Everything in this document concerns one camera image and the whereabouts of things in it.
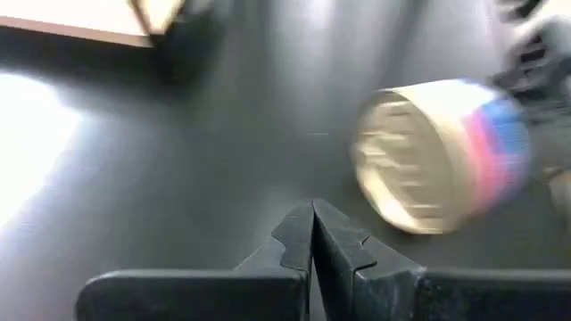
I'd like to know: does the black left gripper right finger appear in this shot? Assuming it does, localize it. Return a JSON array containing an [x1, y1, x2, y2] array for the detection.
[[313, 199, 571, 321]]

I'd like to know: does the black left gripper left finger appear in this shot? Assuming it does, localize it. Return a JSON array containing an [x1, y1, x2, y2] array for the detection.
[[75, 199, 316, 321]]

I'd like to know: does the blue box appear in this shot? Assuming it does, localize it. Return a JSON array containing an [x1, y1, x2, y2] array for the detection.
[[350, 78, 532, 236]]

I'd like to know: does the black frame wooden board shelf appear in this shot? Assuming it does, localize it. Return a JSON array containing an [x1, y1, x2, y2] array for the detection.
[[0, 0, 233, 86]]

